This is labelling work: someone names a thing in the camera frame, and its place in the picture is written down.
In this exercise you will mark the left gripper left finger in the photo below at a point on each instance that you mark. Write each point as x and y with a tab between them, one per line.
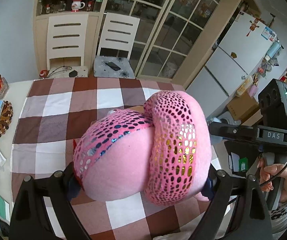
71	182

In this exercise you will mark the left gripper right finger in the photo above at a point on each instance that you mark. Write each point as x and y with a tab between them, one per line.
210	188

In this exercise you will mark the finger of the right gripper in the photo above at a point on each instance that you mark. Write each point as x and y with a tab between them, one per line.
233	132

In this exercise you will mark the pink plush snake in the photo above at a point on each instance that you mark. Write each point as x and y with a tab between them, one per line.
162	149

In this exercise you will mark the small cardboard box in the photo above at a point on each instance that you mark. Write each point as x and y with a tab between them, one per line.
242	107

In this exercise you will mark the checkered tablecloth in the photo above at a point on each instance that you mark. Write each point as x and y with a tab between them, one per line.
55	114

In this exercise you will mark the white refrigerator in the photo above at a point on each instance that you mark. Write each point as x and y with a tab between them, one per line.
238	54

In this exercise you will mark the woven brown trivet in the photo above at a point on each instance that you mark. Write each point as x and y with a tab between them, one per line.
6	117

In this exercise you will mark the black smartphone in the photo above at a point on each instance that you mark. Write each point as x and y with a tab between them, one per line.
113	66

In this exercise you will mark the white chair right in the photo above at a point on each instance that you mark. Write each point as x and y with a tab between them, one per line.
118	32

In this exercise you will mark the white chair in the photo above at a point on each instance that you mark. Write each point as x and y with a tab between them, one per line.
118	32
66	40

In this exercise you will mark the white chair left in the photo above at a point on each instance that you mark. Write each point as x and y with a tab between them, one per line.
66	40

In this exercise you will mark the white red mug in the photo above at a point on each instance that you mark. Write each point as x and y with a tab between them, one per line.
77	5

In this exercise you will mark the display cabinet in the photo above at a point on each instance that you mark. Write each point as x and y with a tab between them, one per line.
43	9

